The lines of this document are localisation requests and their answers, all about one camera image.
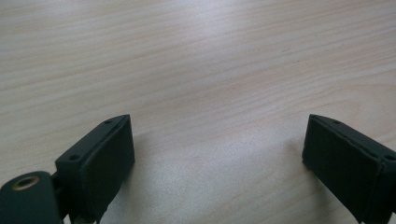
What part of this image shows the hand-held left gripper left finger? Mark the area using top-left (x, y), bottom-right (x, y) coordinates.
top-left (54, 114), bottom-right (136, 224)

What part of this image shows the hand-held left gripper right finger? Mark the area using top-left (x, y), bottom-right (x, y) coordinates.
top-left (301, 113), bottom-right (396, 224)

